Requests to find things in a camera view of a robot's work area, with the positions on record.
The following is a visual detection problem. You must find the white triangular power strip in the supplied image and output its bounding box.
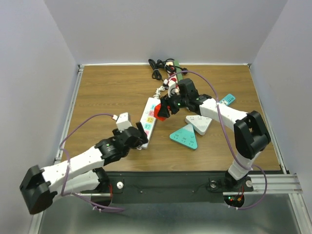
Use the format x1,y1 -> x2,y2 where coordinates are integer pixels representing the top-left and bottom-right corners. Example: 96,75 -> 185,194
185,115 -> 213,136

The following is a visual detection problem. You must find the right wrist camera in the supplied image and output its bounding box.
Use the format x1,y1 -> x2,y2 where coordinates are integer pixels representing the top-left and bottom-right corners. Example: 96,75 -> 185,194
163,78 -> 179,97

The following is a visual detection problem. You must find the black cable on strips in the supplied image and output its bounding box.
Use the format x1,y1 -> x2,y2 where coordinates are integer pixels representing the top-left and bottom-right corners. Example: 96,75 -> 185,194
156,58 -> 190,75

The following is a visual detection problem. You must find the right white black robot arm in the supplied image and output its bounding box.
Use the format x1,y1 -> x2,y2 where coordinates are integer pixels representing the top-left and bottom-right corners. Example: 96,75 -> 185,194
154,78 -> 271,190

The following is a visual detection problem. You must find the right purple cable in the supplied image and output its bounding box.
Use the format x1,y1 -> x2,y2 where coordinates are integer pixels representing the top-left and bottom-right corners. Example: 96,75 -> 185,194
174,70 -> 268,211

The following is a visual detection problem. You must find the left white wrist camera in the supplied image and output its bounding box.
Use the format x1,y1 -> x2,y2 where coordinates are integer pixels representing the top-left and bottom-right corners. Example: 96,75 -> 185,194
116,112 -> 132,132

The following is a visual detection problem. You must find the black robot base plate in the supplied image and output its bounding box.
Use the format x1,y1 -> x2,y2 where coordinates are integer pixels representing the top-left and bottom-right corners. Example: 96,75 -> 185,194
80,171 -> 254,204

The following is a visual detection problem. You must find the purple cable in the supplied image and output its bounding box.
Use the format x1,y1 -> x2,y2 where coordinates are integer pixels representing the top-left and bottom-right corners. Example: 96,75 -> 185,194
174,70 -> 268,211
59,114 -> 125,213

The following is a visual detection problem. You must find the beige red-socket power strip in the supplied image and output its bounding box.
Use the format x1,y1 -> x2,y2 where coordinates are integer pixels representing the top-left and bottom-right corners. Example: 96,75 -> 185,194
165,59 -> 180,82

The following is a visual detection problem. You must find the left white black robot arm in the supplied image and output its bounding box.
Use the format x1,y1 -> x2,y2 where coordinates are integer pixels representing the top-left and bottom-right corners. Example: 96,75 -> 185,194
19,122 -> 148,215

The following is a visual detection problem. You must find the front aluminium frame rail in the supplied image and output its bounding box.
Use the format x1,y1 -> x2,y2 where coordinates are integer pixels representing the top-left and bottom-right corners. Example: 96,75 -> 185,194
250,174 -> 303,195

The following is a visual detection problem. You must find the green power strip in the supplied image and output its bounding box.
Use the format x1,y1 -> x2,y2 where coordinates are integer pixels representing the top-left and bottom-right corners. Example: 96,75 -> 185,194
173,60 -> 185,81

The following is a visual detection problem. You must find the teal triangular power strip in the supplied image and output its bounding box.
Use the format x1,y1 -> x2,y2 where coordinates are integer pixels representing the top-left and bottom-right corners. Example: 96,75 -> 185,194
169,124 -> 198,150

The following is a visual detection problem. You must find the small teal power strip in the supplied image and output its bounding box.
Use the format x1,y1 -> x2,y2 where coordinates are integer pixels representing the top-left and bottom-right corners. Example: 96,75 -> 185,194
219,94 -> 235,106

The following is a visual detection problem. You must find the white multicolour power strip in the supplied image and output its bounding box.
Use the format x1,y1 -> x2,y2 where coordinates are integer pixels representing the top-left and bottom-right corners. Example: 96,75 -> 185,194
139,97 -> 160,150

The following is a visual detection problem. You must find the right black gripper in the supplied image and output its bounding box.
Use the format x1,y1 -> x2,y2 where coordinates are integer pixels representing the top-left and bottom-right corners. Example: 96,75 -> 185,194
156,89 -> 189,117

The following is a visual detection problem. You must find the aluminium table edge rail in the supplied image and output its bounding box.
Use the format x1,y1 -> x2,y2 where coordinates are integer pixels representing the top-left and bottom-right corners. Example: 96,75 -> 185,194
54,64 -> 85,161

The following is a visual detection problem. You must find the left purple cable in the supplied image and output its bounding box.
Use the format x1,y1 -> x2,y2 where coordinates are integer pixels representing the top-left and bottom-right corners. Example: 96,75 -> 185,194
59,114 -> 125,213

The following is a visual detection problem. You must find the red cube plug adapter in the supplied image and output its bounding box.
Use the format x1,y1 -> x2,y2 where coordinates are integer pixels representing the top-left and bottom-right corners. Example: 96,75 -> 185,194
154,103 -> 170,121

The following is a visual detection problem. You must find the white coiled strip cord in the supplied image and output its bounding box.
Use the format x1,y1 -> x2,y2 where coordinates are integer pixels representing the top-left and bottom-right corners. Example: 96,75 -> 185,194
154,84 -> 166,99

